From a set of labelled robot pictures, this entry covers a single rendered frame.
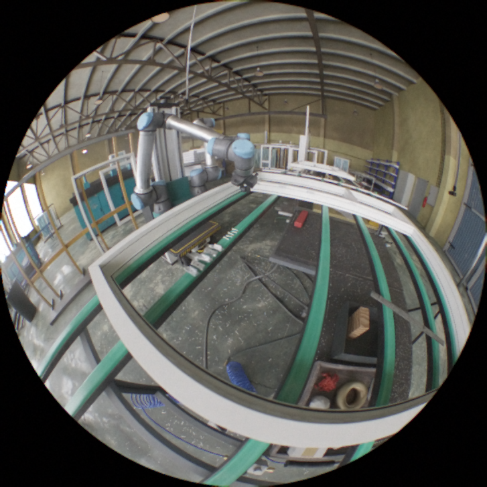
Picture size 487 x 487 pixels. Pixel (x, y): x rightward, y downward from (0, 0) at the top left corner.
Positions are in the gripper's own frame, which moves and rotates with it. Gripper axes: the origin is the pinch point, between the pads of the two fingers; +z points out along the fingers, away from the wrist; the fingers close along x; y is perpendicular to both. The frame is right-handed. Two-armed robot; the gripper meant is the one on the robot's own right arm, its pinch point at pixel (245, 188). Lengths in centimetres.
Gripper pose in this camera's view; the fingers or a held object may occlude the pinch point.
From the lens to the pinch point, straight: 87.9
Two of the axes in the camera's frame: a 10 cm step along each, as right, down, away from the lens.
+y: 5.5, -8.2, 1.5
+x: -8.4, -5.3, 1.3
